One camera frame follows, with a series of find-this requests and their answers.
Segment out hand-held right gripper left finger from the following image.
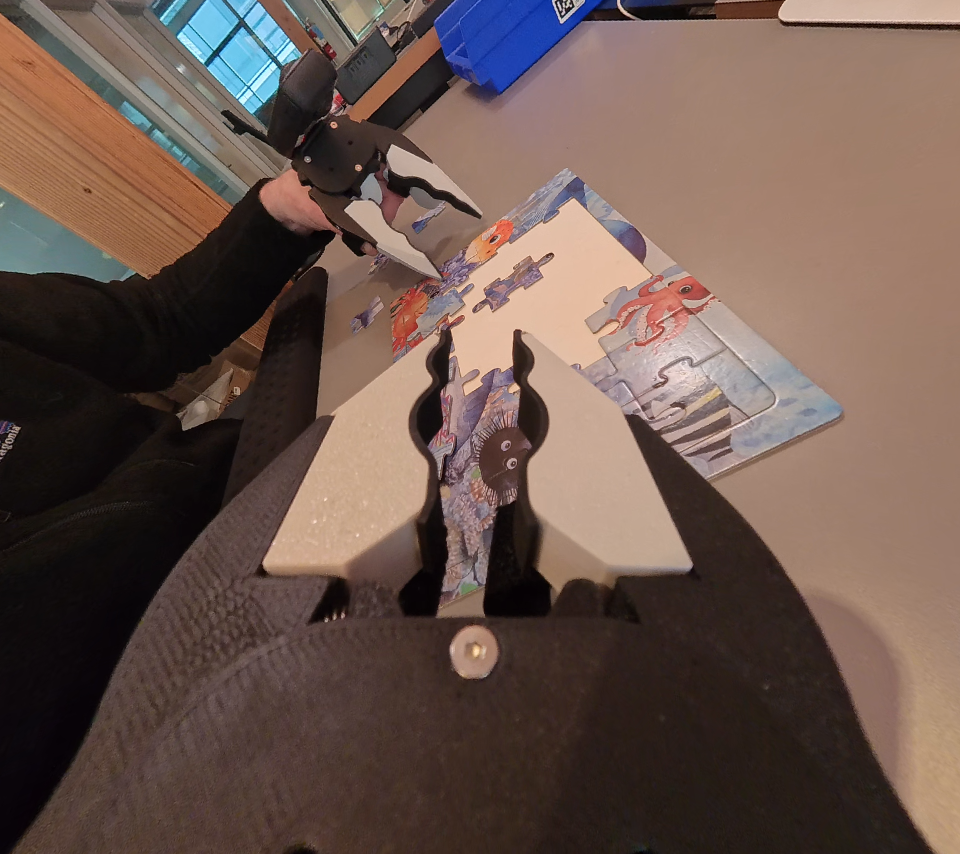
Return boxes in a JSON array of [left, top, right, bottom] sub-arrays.
[[261, 329, 457, 617]]

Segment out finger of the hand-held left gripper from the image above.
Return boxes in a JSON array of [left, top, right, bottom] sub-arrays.
[[342, 197, 445, 281], [384, 143, 485, 221]]

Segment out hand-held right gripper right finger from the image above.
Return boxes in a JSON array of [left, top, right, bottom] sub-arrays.
[[512, 329, 695, 609]]

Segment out sea animal jigsaw puzzle tray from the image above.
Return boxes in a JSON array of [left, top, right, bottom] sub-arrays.
[[390, 167, 845, 609]]

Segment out person's left forearm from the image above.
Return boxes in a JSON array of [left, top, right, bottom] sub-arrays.
[[0, 179, 333, 394]]

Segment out person's left hand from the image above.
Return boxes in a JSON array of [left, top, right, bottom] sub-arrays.
[[258, 173, 412, 238]]

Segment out black case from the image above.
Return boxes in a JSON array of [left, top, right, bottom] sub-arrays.
[[337, 36, 400, 105]]

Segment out black perforated chair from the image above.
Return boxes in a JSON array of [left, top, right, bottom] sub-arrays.
[[225, 265, 331, 512]]

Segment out glass window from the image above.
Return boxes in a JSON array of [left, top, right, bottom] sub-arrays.
[[153, 0, 305, 113]]

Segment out white plastic bag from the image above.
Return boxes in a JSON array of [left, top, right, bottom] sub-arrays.
[[178, 366, 249, 430]]

